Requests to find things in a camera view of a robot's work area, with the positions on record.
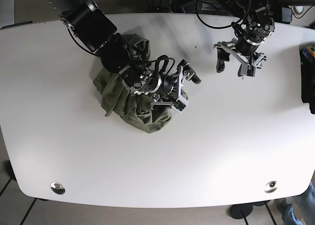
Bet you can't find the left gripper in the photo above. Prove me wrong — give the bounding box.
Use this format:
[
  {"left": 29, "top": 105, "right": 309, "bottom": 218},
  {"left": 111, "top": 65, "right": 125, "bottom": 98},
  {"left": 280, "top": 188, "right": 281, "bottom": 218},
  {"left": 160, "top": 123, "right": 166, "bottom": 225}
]
[{"left": 214, "top": 35, "right": 267, "bottom": 73}]

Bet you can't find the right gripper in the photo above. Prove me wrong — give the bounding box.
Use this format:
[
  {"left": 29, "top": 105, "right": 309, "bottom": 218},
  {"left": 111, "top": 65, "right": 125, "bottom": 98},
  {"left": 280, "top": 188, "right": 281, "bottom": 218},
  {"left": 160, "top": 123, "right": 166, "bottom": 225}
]
[{"left": 118, "top": 59, "right": 201, "bottom": 109}]

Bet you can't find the olive green T-shirt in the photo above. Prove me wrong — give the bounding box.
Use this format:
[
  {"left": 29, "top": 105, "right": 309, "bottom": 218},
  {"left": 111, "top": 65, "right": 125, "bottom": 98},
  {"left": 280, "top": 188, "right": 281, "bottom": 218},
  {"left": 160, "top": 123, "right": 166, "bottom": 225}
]
[{"left": 93, "top": 34, "right": 173, "bottom": 133}]

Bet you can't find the black T-shirt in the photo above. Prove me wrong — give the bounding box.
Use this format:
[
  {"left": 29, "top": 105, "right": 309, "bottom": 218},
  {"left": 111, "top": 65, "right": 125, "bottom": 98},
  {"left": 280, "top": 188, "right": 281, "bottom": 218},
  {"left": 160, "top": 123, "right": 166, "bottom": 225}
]
[{"left": 299, "top": 45, "right": 315, "bottom": 114}]

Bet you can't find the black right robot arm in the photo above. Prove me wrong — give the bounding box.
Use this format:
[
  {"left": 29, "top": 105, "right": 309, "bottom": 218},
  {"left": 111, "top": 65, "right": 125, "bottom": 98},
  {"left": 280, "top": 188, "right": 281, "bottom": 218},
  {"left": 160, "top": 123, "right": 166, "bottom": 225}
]
[{"left": 50, "top": 0, "right": 201, "bottom": 112}]

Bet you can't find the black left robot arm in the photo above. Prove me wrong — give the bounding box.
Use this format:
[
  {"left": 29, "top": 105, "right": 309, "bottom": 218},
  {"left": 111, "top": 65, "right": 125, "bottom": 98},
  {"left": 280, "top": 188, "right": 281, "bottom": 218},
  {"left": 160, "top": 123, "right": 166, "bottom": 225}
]
[{"left": 195, "top": 0, "right": 275, "bottom": 77}]

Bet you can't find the right silver table grommet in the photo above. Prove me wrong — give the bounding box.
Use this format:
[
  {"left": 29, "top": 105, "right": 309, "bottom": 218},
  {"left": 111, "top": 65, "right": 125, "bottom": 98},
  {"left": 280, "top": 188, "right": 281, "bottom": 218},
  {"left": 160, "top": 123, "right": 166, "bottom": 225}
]
[{"left": 264, "top": 181, "right": 278, "bottom": 193}]

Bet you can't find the silver table grommet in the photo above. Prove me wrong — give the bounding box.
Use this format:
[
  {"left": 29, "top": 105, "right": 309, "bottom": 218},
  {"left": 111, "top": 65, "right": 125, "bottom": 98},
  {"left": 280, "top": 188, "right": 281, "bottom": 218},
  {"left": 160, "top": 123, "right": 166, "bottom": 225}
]
[
  {"left": 264, "top": 181, "right": 278, "bottom": 193},
  {"left": 50, "top": 182, "right": 65, "bottom": 195}
]

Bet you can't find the black round stand base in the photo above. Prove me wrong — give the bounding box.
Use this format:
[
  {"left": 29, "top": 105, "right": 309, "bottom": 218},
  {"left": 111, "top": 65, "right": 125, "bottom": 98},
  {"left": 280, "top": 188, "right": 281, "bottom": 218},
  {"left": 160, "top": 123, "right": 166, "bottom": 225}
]
[{"left": 229, "top": 203, "right": 253, "bottom": 220}]

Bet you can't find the right grey shoe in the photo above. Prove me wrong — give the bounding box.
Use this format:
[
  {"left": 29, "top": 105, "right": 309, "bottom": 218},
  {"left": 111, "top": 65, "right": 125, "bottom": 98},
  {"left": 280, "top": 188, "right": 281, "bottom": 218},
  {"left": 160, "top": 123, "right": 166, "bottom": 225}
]
[{"left": 276, "top": 198, "right": 292, "bottom": 214}]

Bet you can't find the left silver table grommet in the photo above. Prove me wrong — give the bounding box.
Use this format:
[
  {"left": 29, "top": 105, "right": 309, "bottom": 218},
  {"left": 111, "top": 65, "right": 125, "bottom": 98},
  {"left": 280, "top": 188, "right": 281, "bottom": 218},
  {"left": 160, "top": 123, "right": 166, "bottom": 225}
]
[{"left": 50, "top": 182, "right": 65, "bottom": 195}]

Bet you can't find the person's blue jeans leg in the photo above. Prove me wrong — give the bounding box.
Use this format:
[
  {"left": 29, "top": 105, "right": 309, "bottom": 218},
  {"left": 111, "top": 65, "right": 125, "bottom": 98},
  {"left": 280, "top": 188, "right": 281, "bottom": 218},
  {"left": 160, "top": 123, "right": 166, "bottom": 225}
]
[{"left": 281, "top": 182, "right": 315, "bottom": 225}]

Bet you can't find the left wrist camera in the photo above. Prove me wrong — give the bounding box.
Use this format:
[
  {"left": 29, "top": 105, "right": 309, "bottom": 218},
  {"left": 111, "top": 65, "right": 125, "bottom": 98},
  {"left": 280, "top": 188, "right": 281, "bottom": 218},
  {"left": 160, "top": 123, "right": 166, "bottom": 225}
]
[{"left": 238, "top": 64, "right": 256, "bottom": 77}]

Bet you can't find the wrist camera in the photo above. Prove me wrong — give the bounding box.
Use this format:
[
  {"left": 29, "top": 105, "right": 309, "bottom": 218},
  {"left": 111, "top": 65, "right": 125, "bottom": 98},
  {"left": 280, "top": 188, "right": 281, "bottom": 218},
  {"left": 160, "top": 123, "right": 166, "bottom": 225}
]
[
  {"left": 172, "top": 96, "right": 189, "bottom": 113},
  {"left": 238, "top": 64, "right": 256, "bottom": 77}
]

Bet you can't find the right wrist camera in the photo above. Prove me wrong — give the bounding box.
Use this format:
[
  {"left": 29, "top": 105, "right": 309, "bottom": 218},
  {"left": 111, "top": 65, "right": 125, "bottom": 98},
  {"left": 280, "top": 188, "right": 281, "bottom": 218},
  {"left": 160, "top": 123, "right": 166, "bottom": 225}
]
[{"left": 172, "top": 96, "right": 189, "bottom": 113}]

